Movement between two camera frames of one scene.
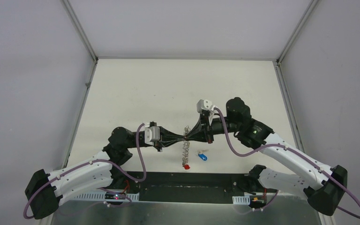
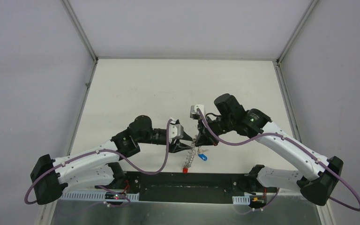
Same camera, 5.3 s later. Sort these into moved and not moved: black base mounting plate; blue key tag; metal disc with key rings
Moved: metal disc with key rings
Not moved: black base mounting plate; blue key tag
